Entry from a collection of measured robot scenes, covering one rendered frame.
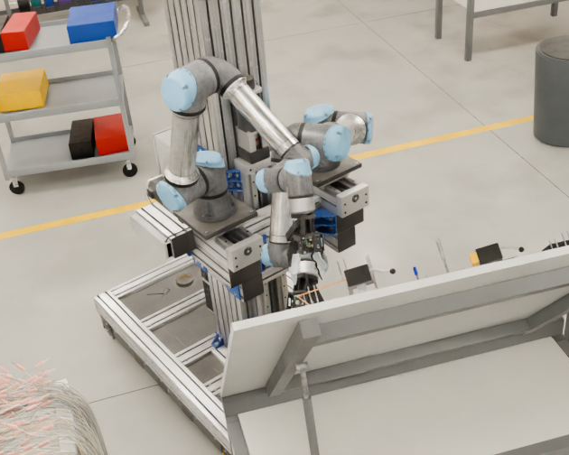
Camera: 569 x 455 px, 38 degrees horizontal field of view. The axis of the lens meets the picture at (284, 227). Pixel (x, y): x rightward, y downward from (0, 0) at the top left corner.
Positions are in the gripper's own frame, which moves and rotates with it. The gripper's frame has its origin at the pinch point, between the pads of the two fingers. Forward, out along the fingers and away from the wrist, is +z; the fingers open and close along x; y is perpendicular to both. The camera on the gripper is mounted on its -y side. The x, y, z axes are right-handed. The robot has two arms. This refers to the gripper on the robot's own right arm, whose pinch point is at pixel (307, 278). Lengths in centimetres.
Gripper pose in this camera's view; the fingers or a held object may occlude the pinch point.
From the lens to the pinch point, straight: 244.2
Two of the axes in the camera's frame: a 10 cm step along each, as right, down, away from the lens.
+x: 9.3, -1.5, 3.3
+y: 3.4, 0.7, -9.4
